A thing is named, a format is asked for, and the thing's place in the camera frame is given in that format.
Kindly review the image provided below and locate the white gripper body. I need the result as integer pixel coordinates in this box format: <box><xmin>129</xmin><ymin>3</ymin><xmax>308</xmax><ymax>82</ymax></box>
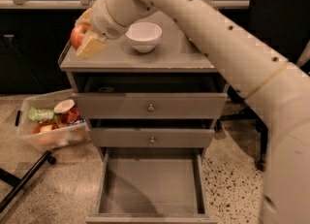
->
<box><xmin>90</xmin><ymin>0</ymin><xmax>127</xmax><ymax>40</ymax></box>

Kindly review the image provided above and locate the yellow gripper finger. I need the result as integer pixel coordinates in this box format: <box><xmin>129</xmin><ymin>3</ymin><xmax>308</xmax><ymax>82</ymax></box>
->
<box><xmin>76</xmin><ymin>31</ymin><xmax>107</xmax><ymax>59</ymax></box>
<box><xmin>75</xmin><ymin>9</ymin><xmax>91</xmax><ymax>25</ymax></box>

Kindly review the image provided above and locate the red apple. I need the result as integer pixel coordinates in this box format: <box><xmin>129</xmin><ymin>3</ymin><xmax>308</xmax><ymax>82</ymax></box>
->
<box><xmin>70</xmin><ymin>23</ymin><xmax>91</xmax><ymax>49</ymax></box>

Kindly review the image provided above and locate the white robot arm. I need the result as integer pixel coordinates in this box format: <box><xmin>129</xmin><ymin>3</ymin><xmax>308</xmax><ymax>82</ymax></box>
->
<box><xmin>79</xmin><ymin>0</ymin><xmax>310</xmax><ymax>224</ymax></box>

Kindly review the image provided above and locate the grey top drawer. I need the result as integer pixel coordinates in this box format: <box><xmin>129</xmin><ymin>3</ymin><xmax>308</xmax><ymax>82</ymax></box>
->
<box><xmin>73</xmin><ymin>74</ymin><xmax>227</xmax><ymax>119</ymax></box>

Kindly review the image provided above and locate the grey drawer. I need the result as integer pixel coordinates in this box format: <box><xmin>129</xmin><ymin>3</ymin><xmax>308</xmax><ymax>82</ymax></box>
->
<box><xmin>73</xmin><ymin>74</ymin><xmax>227</xmax><ymax>119</ymax></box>
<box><xmin>90</xmin><ymin>119</ymin><xmax>215</xmax><ymax>147</ymax></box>
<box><xmin>86</xmin><ymin>147</ymin><xmax>218</xmax><ymax>224</ymax></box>

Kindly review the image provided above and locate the grey middle drawer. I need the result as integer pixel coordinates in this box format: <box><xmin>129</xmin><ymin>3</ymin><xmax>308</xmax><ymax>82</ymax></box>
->
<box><xmin>90</xmin><ymin>119</ymin><xmax>215</xmax><ymax>147</ymax></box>

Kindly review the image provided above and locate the grey drawer cabinet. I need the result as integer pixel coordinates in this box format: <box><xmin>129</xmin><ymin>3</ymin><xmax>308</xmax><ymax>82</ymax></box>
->
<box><xmin>57</xmin><ymin>0</ymin><xmax>243</xmax><ymax>224</ymax></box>

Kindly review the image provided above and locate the grey bottom drawer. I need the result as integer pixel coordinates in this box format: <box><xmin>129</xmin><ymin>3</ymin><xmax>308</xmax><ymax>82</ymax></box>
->
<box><xmin>86</xmin><ymin>147</ymin><xmax>218</xmax><ymax>224</ymax></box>

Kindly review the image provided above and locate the white ceramic bowl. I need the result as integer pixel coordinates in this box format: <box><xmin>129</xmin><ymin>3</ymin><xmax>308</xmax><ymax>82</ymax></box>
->
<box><xmin>125</xmin><ymin>22</ymin><xmax>163</xmax><ymax>53</ymax></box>

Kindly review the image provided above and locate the white round lid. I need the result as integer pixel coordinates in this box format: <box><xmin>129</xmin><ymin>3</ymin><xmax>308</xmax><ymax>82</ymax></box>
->
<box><xmin>54</xmin><ymin>99</ymin><xmax>75</xmax><ymax>114</ymax></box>

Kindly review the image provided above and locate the red cup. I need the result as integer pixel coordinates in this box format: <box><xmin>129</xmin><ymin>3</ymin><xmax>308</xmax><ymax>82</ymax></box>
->
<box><xmin>67</xmin><ymin>108</ymin><xmax>79</xmax><ymax>123</ymax></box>

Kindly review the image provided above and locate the clear plastic storage bin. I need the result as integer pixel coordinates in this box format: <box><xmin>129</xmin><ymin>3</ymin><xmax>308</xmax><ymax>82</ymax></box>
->
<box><xmin>16</xmin><ymin>89</ymin><xmax>89</xmax><ymax>151</ymax></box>

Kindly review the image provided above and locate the green snack packet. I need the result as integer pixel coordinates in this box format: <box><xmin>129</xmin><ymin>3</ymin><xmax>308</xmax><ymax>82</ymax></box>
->
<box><xmin>28</xmin><ymin>107</ymin><xmax>55</xmax><ymax>122</ymax></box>

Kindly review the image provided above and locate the black chair base leg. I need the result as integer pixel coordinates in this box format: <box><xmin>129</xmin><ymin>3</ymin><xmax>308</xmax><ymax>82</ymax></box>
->
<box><xmin>0</xmin><ymin>150</ymin><xmax>56</xmax><ymax>212</ymax></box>

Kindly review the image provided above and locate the black office chair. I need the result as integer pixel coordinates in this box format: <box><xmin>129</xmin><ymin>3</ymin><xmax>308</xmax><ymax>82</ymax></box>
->
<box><xmin>219</xmin><ymin>0</ymin><xmax>310</xmax><ymax>171</ymax></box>

